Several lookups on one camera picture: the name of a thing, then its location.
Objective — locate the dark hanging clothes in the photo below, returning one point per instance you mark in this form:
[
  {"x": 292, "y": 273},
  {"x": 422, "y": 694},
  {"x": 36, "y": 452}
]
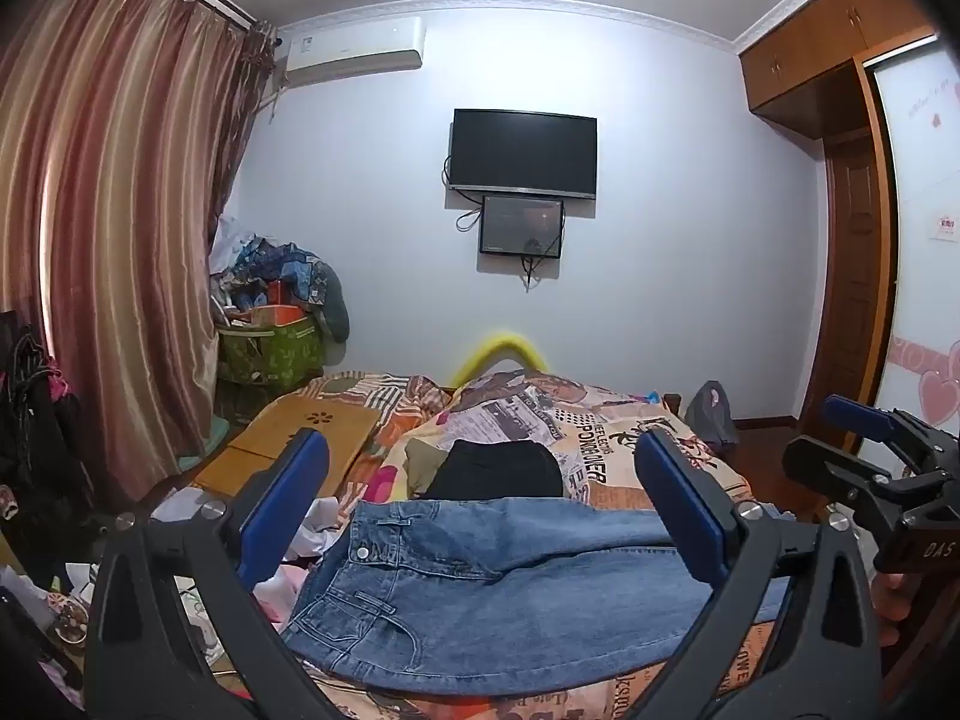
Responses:
[{"x": 37, "y": 435}]

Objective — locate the grey bag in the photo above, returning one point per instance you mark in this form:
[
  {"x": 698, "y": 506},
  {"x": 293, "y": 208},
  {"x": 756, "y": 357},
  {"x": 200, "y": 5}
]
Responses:
[{"x": 709, "y": 412}]

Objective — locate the small black wall monitor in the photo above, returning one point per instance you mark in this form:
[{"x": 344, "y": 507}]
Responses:
[{"x": 521, "y": 223}]

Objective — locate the blue denim pants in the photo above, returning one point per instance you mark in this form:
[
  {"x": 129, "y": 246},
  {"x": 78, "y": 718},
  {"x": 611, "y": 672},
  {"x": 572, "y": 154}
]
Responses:
[{"x": 487, "y": 585}]

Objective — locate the pile of mixed clothes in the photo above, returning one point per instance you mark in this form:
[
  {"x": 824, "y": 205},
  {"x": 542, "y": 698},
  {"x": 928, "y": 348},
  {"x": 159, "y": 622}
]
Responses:
[{"x": 281, "y": 274}]

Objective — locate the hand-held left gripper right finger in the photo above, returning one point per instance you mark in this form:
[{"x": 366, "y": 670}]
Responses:
[{"x": 686, "y": 510}]

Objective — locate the olive green cloth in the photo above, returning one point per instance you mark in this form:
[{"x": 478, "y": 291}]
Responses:
[{"x": 424, "y": 465}]

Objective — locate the white air conditioner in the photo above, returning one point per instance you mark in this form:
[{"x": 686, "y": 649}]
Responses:
[{"x": 352, "y": 49}]

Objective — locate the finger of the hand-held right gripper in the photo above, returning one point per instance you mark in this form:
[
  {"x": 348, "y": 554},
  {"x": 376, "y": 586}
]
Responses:
[
  {"x": 855, "y": 416},
  {"x": 832, "y": 469}
]

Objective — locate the person's right hand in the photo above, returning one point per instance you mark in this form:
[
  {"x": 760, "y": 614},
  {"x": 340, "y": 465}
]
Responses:
[{"x": 890, "y": 604}]

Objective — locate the green patterned storage box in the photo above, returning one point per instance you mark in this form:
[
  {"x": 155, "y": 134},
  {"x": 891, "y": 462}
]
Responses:
[{"x": 274, "y": 352}]

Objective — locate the yellow foam bar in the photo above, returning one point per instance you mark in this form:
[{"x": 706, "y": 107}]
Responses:
[{"x": 499, "y": 349}]

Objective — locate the white crumpled cloth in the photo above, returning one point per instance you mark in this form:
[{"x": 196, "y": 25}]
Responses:
[{"x": 315, "y": 532}]

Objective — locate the black folded garment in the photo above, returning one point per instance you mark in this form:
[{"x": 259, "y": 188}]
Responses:
[{"x": 499, "y": 469}]

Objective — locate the wooden board with flower cutouts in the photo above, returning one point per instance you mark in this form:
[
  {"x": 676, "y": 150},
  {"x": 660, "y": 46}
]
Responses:
[{"x": 292, "y": 427}]

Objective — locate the wooden overhead cabinet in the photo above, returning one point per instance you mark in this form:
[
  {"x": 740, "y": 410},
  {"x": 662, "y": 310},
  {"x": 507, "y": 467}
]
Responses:
[{"x": 817, "y": 37}]

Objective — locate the black wall television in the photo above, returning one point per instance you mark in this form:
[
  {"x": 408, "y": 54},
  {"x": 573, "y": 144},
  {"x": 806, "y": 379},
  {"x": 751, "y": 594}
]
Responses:
[{"x": 523, "y": 151}]

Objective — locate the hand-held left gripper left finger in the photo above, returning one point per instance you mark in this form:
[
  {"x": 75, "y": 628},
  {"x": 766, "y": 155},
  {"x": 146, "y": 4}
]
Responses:
[{"x": 289, "y": 499}]

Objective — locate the printed blanket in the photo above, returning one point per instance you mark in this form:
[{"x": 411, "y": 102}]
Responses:
[{"x": 592, "y": 435}]

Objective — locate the striped pink curtain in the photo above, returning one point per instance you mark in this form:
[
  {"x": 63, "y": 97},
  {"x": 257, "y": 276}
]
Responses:
[{"x": 112, "y": 202}]

